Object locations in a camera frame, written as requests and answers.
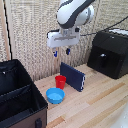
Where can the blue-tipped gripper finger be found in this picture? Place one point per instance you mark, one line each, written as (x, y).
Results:
(67, 50)
(55, 52)

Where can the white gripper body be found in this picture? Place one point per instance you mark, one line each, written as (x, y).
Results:
(62, 39)

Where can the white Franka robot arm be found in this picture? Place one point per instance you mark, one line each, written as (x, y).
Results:
(71, 13)

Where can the dark blue rectangular box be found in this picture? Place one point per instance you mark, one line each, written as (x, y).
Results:
(72, 76)

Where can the beige woven screen panel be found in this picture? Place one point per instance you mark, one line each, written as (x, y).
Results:
(31, 36)

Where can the red plastic cup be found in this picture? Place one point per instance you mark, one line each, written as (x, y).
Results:
(60, 81)

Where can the blue plastic bowl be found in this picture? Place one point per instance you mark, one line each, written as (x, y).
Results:
(55, 95)

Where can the black fabric storage bin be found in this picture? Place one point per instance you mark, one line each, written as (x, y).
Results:
(18, 96)

